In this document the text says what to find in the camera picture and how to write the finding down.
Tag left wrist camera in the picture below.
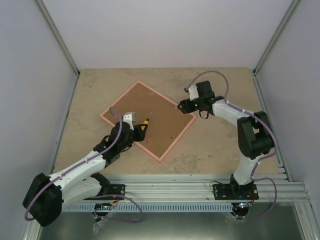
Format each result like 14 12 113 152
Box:
122 111 136 123

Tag yellow handled screwdriver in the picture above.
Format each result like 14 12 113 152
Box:
141 112 152 131

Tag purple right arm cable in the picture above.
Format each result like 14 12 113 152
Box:
188 71 280 181

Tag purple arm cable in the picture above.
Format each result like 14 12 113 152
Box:
24 106 126 222
188 71 280 181

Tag right controller board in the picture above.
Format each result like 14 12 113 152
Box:
231 201 253 219

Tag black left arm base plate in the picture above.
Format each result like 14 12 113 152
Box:
85 184 126 201

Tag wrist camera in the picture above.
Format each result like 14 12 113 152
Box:
122 111 136 123
184 84 199 101

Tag pink wooden photo frame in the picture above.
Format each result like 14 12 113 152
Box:
111 80 197 163

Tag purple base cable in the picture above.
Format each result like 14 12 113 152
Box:
232 177 278 221
92 193 145 224

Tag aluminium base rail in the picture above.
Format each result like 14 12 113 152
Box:
105 174 309 203

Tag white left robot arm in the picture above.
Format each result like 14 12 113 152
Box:
22 120 148 227

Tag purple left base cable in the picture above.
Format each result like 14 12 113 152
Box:
92 193 145 224

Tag aluminium corner post right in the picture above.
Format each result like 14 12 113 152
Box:
252 0 302 77

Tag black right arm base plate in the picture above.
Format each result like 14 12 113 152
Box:
210 183 260 201

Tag left controller board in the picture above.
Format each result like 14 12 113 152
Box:
93 202 117 217

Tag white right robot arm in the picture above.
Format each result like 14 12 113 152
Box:
177 81 275 200

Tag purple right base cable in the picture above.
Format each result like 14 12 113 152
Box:
232 177 278 221

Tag aluminium corner post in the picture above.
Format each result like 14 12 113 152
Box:
34 0 80 78
252 0 302 77

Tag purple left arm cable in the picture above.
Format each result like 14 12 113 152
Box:
24 106 126 222

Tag grey slotted cable duct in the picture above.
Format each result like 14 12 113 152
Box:
63 202 232 213

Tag aluminium corner post left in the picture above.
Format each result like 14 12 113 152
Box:
34 0 80 78

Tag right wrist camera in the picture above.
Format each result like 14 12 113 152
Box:
184 84 199 101

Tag controller board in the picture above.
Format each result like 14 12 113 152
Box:
93 202 117 217
231 201 253 219

